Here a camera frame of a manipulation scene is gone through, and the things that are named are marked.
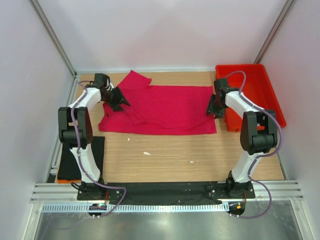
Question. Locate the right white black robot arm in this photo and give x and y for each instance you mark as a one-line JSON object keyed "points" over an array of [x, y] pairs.
{"points": [[258, 135]]}

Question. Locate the orange folded t shirt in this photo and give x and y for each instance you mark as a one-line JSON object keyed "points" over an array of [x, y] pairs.
{"points": [[63, 181]]}

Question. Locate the aluminium corner post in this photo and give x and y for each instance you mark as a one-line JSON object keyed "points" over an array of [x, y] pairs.
{"points": [[52, 35], [279, 21]]}

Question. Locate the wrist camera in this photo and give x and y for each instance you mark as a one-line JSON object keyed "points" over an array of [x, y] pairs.
{"points": [[101, 80], [221, 84]]}

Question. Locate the right aluminium corner post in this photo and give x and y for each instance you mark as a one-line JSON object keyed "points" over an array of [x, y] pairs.
{"points": [[279, 21]]}

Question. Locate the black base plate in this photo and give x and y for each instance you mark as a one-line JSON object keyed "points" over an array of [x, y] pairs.
{"points": [[164, 193]]}

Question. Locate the left aluminium corner post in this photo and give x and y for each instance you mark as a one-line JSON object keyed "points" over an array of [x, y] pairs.
{"points": [[52, 35]]}

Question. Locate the magenta t shirt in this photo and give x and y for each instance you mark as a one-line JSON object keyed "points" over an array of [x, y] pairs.
{"points": [[159, 109]]}

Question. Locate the slotted grey cable duct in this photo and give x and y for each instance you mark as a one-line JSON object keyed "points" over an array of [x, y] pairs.
{"points": [[98, 207]]}

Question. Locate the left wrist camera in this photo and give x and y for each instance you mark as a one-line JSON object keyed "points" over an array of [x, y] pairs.
{"points": [[101, 80]]}

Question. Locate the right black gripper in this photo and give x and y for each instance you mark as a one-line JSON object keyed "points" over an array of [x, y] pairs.
{"points": [[211, 108]]}

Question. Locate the black folded t shirt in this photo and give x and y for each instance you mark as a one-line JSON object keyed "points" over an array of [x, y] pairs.
{"points": [[69, 169]]}

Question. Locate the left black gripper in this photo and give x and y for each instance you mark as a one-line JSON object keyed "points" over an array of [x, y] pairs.
{"points": [[120, 99]]}

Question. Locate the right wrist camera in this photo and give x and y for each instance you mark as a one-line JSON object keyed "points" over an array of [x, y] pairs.
{"points": [[221, 84]]}

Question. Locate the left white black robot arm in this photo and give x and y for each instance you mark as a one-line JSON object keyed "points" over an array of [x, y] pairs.
{"points": [[76, 132]]}

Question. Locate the red plastic bin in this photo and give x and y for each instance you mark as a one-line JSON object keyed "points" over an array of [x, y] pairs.
{"points": [[257, 87]]}

